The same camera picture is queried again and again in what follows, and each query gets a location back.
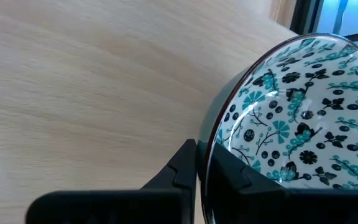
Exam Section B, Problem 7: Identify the teal bowl patterned inside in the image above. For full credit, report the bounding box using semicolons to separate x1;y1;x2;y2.
196;32;358;224

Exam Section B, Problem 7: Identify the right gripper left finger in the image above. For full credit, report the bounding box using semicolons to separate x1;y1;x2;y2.
25;138;198;224

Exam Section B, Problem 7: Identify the black window frame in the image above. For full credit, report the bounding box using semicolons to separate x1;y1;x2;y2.
289;0;358;42

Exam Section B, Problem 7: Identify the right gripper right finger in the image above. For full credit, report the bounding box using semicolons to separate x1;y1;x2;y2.
203;142;358;224

